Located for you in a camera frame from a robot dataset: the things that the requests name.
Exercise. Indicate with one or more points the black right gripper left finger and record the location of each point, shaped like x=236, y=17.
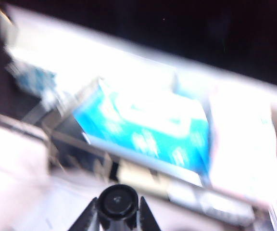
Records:
x=88, y=219

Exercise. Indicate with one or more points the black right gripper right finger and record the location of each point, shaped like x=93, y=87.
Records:
x=149, y=221

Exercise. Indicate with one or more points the thick black marker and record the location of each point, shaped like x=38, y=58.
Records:
x=118, y=202

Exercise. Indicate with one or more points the cream rectangular box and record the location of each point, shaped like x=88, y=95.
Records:
x=141, y=176

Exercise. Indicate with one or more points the white multiport charger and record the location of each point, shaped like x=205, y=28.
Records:
x=225, y=207

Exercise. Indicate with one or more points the blue wet wipes pack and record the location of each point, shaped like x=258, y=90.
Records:
x=148, y=125

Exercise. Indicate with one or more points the pink tissue pack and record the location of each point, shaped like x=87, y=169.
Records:
x=242, y=144

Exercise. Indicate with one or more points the power strip with blue sockets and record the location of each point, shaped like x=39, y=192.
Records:
x=35, y=77

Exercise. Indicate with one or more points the large silver-bezel monitor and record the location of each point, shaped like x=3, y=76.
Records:
x=153, y=24

